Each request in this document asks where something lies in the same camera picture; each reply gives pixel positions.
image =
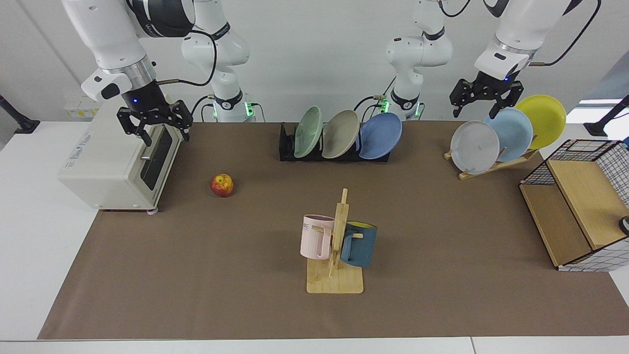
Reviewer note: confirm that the red yellow apple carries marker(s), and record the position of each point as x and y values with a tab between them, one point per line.
222	186

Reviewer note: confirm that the periwinkle blue plate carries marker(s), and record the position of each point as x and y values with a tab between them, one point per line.
381	136

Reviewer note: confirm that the light blue plate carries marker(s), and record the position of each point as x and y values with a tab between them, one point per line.
513	132

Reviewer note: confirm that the grey plate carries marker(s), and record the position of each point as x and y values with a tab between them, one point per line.
474	147

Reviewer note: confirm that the yellow plate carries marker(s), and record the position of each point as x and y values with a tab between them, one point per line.
543	118

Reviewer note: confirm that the wooden plate rack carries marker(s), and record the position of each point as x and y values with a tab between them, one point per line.
484	170

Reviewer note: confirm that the black dish rack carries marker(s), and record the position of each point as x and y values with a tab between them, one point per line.
286	147

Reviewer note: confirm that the beige plate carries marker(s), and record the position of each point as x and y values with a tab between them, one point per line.
340	133

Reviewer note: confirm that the pale green plate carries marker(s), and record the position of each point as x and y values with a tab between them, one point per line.
308	132

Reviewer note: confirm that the pale toaster oven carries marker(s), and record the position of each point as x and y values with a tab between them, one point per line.
108	167

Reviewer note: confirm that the black stand foot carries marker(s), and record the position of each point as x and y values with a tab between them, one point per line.
22	125
599	128

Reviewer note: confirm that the brown table cloth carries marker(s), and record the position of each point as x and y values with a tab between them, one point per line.
221	275

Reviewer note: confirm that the dark teal mug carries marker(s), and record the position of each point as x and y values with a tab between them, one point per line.
361	246

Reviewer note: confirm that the pink mug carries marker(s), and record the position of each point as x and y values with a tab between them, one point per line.
314	241

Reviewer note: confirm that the wooden cup stand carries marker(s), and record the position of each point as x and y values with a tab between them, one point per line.
339	282

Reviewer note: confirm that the white wall socket boxes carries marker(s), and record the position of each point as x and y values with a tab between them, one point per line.
81	108

